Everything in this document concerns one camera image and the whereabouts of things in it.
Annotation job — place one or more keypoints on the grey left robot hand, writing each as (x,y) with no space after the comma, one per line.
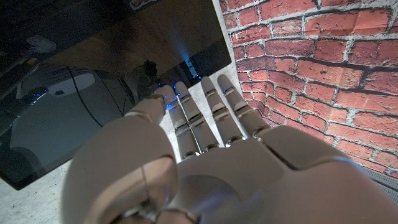
(248,186)

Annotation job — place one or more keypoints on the black laptop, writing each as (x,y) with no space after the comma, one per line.
(93,93)

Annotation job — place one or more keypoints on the red brick print backdrop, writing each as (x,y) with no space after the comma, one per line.
(311,62)

